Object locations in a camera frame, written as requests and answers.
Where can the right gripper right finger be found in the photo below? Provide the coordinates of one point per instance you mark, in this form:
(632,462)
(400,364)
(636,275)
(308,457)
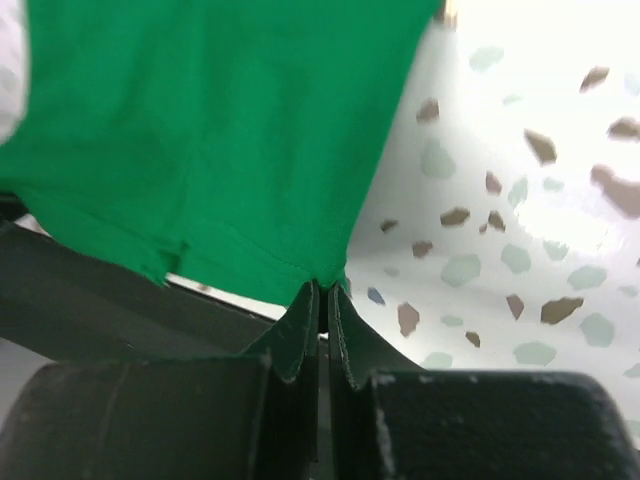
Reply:
(392,419)

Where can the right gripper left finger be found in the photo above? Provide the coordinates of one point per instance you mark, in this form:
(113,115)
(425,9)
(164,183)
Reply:
(248,416)

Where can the green t shirt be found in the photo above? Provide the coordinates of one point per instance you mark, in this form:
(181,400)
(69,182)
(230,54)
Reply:
(232,143)

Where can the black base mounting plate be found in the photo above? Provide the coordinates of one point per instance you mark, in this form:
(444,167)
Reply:
(66,306)

